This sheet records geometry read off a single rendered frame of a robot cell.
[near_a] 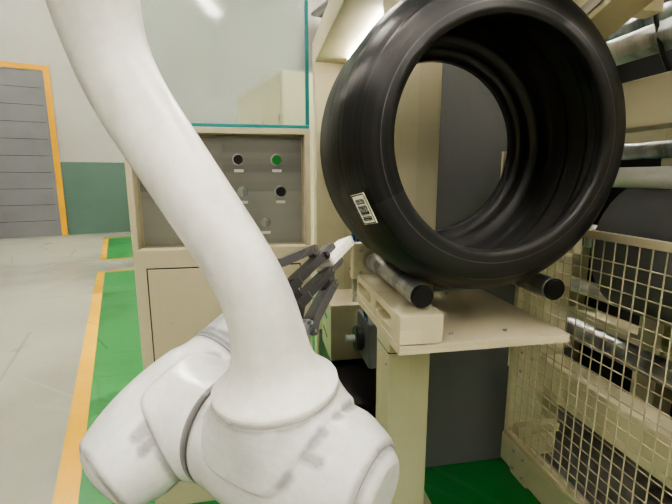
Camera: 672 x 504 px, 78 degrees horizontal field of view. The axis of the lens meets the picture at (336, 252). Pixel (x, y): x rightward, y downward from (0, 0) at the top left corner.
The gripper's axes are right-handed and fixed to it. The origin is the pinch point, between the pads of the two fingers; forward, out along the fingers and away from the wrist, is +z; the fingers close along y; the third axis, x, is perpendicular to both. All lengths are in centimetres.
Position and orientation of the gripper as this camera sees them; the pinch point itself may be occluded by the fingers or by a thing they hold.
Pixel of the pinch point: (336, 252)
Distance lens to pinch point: 65.9
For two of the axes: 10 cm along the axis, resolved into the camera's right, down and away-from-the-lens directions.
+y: 4.9, 8.4, 2.4
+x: 7.1, -2.2, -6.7
